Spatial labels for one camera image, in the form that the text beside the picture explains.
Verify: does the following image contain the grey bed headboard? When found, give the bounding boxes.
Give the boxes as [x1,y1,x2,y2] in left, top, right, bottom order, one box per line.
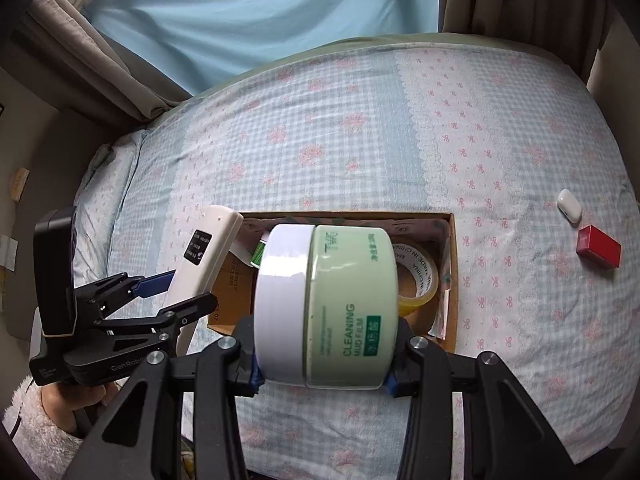
[10,105,117,342]

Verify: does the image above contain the brown curtain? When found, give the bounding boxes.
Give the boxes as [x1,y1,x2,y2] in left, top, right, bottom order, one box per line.
[439,0,622,83]
[10,0,194,125]

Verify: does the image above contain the dark green jar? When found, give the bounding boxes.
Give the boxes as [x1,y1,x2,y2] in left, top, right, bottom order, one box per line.
[249,239,272,269]

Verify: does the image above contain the person's left forearm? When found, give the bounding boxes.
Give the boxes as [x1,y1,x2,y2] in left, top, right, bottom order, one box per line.
[0,374,87,480]

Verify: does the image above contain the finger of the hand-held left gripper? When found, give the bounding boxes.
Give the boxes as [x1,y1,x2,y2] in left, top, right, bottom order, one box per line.
[91,269,177,322]
[99,292,219,356]

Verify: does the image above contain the checkered pillow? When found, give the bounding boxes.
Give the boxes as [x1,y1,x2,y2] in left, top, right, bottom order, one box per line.
[74,129,151,283]

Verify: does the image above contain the pale green jar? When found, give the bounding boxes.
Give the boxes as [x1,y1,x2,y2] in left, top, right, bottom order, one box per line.
[253,223,401,391]

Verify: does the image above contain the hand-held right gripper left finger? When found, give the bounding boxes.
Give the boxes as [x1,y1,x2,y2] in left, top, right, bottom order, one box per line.
[75,316,263,480]

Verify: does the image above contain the white remote control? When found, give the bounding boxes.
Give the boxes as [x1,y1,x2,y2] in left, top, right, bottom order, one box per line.
[167,205,245,357]

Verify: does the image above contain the person's left hand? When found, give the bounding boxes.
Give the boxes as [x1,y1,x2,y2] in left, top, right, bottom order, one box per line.
[40,381,124,437]

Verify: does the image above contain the clear tape roll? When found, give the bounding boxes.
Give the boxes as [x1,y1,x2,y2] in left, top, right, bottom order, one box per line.
[390,242,441,319]

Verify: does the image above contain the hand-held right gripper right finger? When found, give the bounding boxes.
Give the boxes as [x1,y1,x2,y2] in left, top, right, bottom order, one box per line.
[384,317,573,480]

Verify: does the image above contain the light blue hanging cloth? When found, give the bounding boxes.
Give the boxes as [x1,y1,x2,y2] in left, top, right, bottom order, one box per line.
[81,0,444,99]

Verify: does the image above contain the white earbuds case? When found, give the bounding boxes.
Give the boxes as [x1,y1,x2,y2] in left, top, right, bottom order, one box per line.
[556,188,584,222]

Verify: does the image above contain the small red box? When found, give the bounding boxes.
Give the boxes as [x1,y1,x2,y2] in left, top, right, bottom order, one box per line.
[575,224,623,271]

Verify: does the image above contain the cardboard box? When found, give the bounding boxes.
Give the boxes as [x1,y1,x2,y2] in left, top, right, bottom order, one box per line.
[206,211,459,354]

